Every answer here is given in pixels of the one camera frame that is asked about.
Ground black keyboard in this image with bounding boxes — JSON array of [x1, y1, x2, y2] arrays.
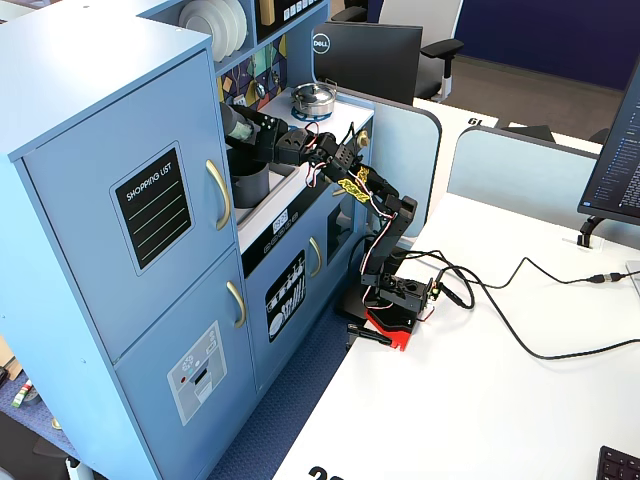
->
[[597, 445, 640, 480]]

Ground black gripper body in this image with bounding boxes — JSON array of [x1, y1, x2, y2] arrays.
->
[[253, 112, 322, 166]]

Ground black Dell monitor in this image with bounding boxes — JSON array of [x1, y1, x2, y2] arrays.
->
[[310, 20, 424, 107]]

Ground red robot base mount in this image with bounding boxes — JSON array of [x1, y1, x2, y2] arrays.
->
[[364, 305, 419, 352]]

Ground black monitor foot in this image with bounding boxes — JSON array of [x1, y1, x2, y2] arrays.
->
[[501, 123, 557, 145]]

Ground brown cardboard box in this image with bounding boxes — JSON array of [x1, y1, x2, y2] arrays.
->
[[0, 335, 24, 387]]

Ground gold curved door handle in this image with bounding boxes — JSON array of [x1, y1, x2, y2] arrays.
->
[[225, 280, 248, 330], [205, 159, 233, 232], [308, 236, 323, 279]]

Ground white toy plate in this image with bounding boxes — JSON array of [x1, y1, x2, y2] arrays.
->
[[178, 0, 218, 43], [194, 0, 237, 62]]

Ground black table clamp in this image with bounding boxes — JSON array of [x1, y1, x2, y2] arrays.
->
[[346, 322, 394, 351]]

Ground light blue desk partition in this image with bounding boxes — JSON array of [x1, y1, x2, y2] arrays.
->
[[447, 125, 602, 237], [344, 89, 443, 237]]

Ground white and black office chair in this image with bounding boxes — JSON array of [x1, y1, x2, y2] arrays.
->
[[378, 0, 466, 102]]

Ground monitor with lit screen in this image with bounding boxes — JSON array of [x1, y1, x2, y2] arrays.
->
[[577, 54, 640, 227]]

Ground dark gray toy pot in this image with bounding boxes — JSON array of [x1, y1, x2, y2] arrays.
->
[[227, 148, 272, 210]]

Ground blue toy kitchen unit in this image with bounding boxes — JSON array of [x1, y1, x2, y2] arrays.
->
[[0, 0, 376, 480]]

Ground thin black USB cable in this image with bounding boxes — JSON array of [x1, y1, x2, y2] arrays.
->
[[434, 256, 640, 311]]

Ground pale green toy plate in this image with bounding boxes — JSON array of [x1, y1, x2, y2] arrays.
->
[[225, 0, 249, 51]]

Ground silver toy pot with lid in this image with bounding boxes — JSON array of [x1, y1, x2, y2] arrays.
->
[[290, 82, 338, 118]]

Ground red green striped packet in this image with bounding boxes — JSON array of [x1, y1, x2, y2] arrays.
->
[[11, 379, 34, 411]]

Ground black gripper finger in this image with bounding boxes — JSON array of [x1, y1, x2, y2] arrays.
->
[[224, 134, 274, 162], [232, 103, 264, 129]]

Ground thick black power cable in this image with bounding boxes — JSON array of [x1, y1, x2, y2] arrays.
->
[[399, 248, 640, 362]]

